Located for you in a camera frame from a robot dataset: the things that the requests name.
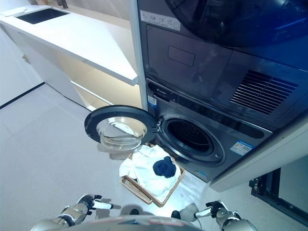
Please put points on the white board on counter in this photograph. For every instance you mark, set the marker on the white board on counter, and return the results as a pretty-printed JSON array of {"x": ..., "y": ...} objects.
[{"x": 13, "y": 11}]

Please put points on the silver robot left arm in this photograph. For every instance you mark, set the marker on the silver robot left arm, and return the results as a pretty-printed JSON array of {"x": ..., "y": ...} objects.
[{"x": 65, "y": 215}]

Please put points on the small blue sticker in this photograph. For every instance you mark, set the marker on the small blue sticker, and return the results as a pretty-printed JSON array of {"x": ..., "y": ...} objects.
[{"x": 151, "y": 101}]

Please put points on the white dryer label sticker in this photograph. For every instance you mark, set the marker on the white dryer label sticker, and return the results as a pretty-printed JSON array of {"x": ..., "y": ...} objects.
[{"x": 160, "y": 20}]

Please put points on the black metal frame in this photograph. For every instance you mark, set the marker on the black metal frame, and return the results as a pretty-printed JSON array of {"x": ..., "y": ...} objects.
[{"x": 272, "y": 190}]

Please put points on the grey stacked dryer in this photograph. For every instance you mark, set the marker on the grey stacked dryer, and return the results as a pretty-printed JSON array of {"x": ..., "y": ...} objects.
[{"x": 216, "y": 60}]

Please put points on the grey front-load washing machine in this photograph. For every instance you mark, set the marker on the grey front-load washing machine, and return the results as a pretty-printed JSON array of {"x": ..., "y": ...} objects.
[{"x": 231, "y": 134}]

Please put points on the silver robot right leg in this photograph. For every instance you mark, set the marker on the silver robot right leg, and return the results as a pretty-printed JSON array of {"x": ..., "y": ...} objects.
[{"x": 176, "y": 214}]

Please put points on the white clothes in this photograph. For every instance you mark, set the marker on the white clothes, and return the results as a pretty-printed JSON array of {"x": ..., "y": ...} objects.
[{"x": 144, "y": 168}]

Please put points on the woven wicker laundry basket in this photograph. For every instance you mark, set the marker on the woven wicker laundry basket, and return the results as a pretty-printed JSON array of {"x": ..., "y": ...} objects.
[{"x": 144, "y": 192}]

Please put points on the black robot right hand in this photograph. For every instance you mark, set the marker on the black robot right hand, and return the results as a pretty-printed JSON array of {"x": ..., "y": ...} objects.
[{"x": 216, "y": 207}]

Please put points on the grey robot torso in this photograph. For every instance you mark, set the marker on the grey robot torso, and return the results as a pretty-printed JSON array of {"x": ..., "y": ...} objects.
[{"x": 149, "y": 223}]

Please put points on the white kitchen counter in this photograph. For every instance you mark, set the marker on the white kitchen counter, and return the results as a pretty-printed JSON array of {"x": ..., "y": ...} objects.
[{"x": 72, "y": 38}]

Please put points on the energy label sticker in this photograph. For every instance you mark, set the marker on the energy label sticker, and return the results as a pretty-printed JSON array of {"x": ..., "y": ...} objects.
[{"x": 242, "y": 147}]

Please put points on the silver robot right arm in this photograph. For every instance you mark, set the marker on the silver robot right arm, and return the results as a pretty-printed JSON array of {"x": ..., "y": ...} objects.
[{"x": 237, "y": 222}]

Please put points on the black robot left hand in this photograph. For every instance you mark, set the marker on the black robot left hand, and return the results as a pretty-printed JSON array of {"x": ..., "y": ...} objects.
[{"x": 89, "y": 201}]

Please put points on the dark blue garment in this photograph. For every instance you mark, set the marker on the dark blue garment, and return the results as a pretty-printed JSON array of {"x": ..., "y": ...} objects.
[{"x": 164, "y": 168}]

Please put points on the black recessed sink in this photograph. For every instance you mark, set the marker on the black recessed sink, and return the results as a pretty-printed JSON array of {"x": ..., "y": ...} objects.
[{"x": 42, "y": 15}]

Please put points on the round washing machine door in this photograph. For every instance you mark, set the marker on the round washing machine door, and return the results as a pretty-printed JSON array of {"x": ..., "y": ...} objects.
[{"x": 120, "y": 127}]

